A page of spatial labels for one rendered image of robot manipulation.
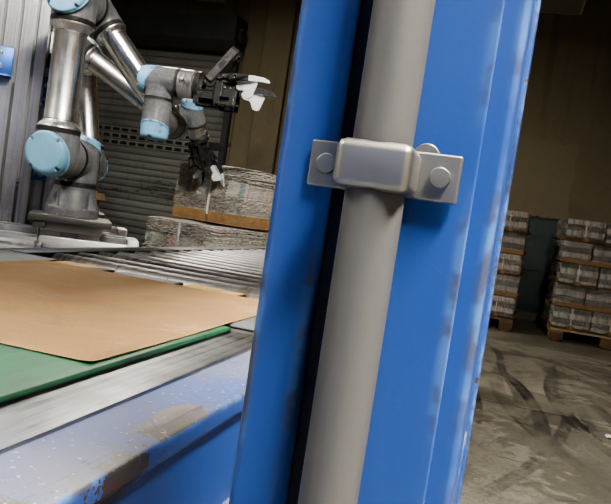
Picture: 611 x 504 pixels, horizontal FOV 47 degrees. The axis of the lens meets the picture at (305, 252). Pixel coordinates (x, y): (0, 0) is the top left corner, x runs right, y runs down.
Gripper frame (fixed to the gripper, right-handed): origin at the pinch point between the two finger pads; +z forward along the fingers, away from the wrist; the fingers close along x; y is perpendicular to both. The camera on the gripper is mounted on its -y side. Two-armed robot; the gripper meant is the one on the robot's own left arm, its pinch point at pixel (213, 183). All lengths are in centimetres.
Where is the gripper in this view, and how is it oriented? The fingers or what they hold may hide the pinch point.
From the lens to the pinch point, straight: 282.9
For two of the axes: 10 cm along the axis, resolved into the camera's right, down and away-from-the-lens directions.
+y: -5.4, 4.6, -7.0
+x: 8.3, 1.5, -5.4
